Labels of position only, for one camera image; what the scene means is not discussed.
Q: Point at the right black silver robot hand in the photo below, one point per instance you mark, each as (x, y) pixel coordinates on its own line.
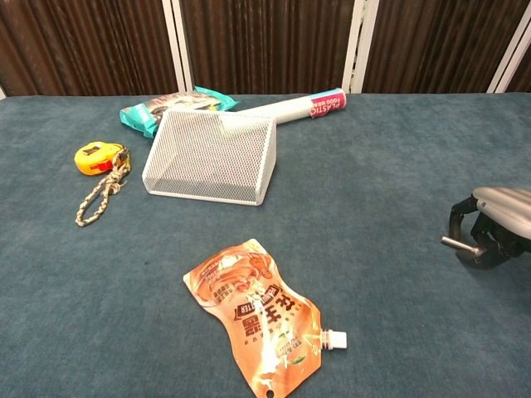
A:
(504, 211)

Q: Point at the small silver bolt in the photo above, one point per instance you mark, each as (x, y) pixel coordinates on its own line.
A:
(460, 245)

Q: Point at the blue felt table mat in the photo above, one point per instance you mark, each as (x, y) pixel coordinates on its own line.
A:
(373, 207)

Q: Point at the brown screen panel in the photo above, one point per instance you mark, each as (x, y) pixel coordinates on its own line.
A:
(265, 45)
(83, 45)
(523, 74)
(435, 45)

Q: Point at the white plastic wrap roll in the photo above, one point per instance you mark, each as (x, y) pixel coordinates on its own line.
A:
(298, 108)

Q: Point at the orange spout pouch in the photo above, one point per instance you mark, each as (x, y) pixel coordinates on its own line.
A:
(257, 315)

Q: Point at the teal snack bag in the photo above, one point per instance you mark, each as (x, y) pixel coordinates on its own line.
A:
(145, 114)

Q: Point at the yellow tape measure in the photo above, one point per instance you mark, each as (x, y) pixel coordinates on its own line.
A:
(97, 159)

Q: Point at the white screen frame post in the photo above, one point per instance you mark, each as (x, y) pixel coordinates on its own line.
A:
(359, 45)
(512, 45)
(176, 45)
(2, 93)

